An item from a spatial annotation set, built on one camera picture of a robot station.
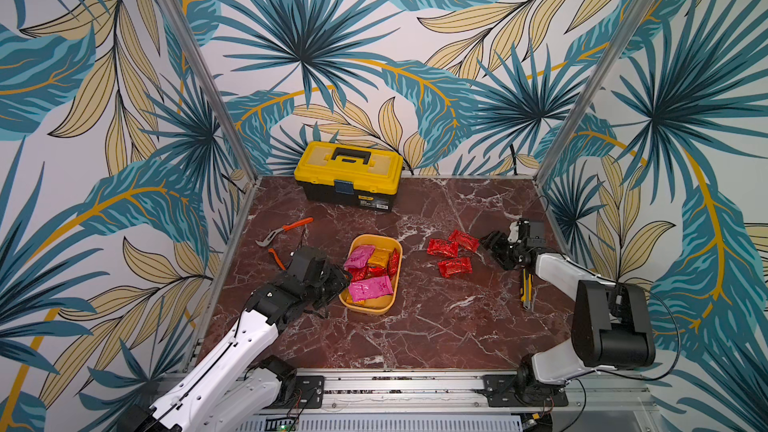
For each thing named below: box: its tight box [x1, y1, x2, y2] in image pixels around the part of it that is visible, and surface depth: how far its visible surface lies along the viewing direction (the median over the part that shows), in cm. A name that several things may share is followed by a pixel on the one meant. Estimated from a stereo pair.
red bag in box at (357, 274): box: [348, 264, 368, 283], surface depth 90 cm
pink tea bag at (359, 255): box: [344, 245, 375, 268], surface depth 91 cm
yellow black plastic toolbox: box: [294, 141, 404, 213], surface depth 102 cm
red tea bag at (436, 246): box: [426, 238, 459, 258], surface depth 100 cm
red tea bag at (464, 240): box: [448, 229, 479, 252], surface depth 102 cm
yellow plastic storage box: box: [339, 234, 403, 315], surface depth 90 cm
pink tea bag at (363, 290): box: [348, 275, 394, 302], surface depth 86 cm
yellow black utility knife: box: [520, 268, 532, 310], surface depth 92 cm
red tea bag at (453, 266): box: [437, 257, 473, 278], surface depth 96 cm
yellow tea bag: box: [368, 247, 393, 269], surface depth 92 cm
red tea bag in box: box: [387, 248, 400, 281], surface depth 92 cm
